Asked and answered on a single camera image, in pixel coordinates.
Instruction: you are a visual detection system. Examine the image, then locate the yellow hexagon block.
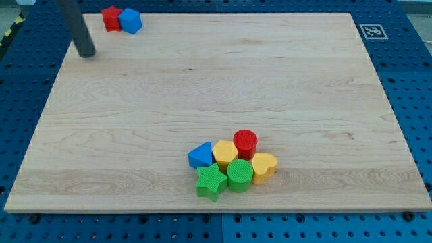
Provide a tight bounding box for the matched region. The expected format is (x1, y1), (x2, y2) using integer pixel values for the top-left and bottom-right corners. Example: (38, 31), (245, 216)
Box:
(212, 140), (238, 173)

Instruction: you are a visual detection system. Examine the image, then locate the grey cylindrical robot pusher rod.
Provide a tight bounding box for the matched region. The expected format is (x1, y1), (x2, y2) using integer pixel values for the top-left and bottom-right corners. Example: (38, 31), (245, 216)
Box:
(55, 0), (96, 58)

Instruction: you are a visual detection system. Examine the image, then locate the red cylinder block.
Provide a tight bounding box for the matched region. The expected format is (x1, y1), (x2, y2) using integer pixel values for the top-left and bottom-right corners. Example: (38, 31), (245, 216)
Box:
(233, 129), (258, 161)

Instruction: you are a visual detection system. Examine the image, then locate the green cylinder block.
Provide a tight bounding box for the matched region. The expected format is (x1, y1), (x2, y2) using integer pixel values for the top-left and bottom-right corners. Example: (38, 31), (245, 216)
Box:
(227, 159), (253, 193)

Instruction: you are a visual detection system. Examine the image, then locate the blue cube block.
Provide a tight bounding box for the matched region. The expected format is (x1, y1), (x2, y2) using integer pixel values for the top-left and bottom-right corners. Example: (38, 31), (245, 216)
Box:
(118, 8), (142, 34)

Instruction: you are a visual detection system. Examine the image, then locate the green star block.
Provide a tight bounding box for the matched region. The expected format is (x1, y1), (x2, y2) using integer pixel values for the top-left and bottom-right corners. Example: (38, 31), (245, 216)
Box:
(195, 163), (228, 202)

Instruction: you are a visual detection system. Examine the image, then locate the light wooden board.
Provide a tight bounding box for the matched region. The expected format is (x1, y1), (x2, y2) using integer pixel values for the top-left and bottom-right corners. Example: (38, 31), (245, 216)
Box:
(5, 13), (431, 214)

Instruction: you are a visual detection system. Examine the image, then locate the blue triangle block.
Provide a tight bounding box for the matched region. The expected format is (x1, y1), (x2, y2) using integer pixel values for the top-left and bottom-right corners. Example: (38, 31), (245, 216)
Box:
(188, 141), (213, 169)

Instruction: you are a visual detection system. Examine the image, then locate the red star block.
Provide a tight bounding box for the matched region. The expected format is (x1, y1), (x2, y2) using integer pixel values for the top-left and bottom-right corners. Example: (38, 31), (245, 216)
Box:
(101, 5), (123, 32)

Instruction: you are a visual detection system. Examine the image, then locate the white fiducial marker tag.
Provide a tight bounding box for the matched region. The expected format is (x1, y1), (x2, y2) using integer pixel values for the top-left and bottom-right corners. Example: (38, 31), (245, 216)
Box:
(359, 24), (388, 41)

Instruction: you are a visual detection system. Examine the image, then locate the yellow heart block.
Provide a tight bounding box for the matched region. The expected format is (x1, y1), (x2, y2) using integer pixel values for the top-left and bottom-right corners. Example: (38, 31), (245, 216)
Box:
(252, 153), (278, 185)

